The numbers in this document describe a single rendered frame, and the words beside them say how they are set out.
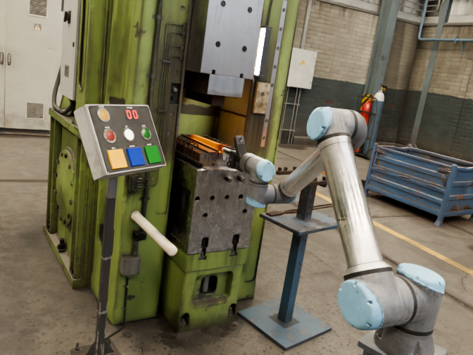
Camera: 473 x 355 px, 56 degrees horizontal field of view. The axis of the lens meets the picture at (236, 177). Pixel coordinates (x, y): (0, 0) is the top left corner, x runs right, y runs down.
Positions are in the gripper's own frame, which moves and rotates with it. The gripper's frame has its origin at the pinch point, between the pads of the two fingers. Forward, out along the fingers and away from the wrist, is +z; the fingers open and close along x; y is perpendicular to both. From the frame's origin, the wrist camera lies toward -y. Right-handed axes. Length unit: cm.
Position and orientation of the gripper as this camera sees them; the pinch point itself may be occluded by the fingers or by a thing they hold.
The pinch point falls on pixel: (225, 147)
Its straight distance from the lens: 224.6
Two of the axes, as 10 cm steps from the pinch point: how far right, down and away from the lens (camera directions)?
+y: -1.5, 9.6, 2.4
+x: 8.3, -0.1, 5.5
